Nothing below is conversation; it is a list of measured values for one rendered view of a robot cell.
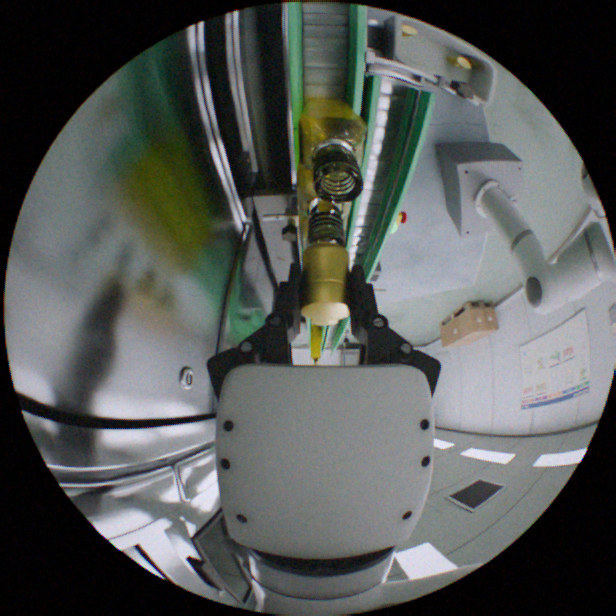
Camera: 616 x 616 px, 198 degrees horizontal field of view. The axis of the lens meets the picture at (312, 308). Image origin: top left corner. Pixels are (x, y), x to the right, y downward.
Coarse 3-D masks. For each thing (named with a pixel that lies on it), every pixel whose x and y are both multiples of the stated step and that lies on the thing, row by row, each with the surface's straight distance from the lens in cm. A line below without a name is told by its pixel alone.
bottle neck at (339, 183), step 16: (320, 144) 16; (336, 144) 15; (320, 160) 13; (336, 160) 12; (352, 160) 13; (320, 176) 12; (336, 176) 15; (352, 176) 12; (320, 192) 12; (336, 192) 13; (352, 192) 13
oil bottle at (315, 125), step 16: (304, 112) 21; (320, 112) 20; (336, 112) 21; (352, 112) 22; (304, 128) 17; (320, 128) 16; (336, 128) 16; (352, 128) 17; (304, 144) 17; (352, 144) 16; (304, 160) 17
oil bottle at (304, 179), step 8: (296, 176) 20; (304, 176) 19; (312, 176) 19; (296, 184) 20; (304, 184) 19; (312, 184) 19; (304, 192) 19; (312, 192) 19; (304, 200) 19; (312, 200) 19; (304, 208) 20; (344, 208) 20; (304, 216) 21; (344, 216) 21
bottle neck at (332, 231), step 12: (312, 204) 19; (324, 204) 18; (336, 204) 18; (312, 216) 17; (324, 216) 17; (336, 216) 17; (312, 228) 16; (324, 228) 16; (336, 228) 16; (312, 240) 15; (324, 240) 18; (336, 240) 15
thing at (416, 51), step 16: (400, 32) 46; (432, 32) 53; (400, 48) 44; (416, 48) 54; (432, 48) 56; (448, 48) 59; (464, 48) 55; (416, 64) 52; (432, 64) 54; (448, 64) 57; (464, 80) 58; (480, 80) 58; (480, 96) 55
